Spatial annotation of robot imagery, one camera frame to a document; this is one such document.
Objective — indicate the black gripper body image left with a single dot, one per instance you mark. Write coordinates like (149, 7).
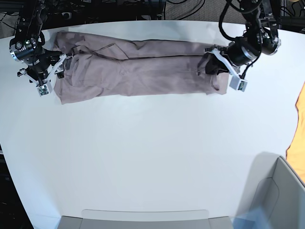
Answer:
(38, 64)

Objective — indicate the mauve pink T-shirt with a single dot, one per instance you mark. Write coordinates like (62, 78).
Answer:
(103, 66)

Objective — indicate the orange cloth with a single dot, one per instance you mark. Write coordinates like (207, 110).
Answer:
(295, 155)

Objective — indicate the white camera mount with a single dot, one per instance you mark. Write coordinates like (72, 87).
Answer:
(44, 86)
(236, 83)

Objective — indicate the blue cloth in bin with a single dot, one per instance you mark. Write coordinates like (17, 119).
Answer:
(256, 218)

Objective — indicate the grey plastic bin right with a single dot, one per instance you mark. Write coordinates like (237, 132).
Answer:
(283, 197)

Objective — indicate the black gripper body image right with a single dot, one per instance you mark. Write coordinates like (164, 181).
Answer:
(241, 50)

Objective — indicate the grey tray bottom edge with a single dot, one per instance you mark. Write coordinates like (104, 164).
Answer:
(100, 219)

